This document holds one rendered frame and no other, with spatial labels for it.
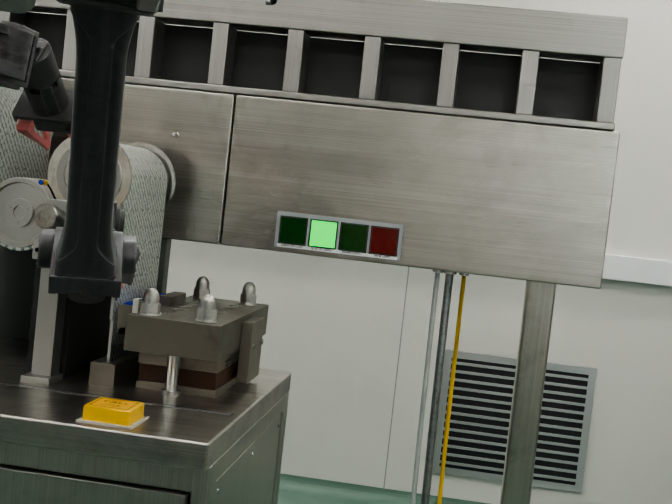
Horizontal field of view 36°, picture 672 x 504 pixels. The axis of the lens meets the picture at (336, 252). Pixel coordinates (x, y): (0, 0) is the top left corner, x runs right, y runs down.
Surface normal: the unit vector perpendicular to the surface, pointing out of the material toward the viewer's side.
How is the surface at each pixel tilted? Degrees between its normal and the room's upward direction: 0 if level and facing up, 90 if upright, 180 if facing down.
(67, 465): 90
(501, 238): 90
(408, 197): 90
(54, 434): 90
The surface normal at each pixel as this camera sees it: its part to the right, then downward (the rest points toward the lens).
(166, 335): -0.13, 0.04
